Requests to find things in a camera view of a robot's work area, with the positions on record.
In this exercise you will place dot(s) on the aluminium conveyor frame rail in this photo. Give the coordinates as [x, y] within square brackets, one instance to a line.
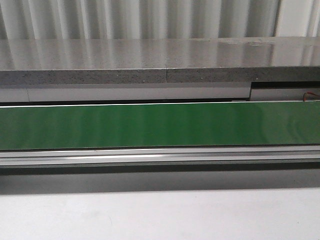
[165, 155]

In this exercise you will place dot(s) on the white pleated curtain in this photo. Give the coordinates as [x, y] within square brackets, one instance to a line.
[158, 19]

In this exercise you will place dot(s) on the green conveyor belt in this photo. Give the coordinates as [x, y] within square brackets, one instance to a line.
[159, 125]

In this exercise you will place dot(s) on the grey stone countertop slab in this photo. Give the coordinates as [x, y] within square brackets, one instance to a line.
[159, 61]

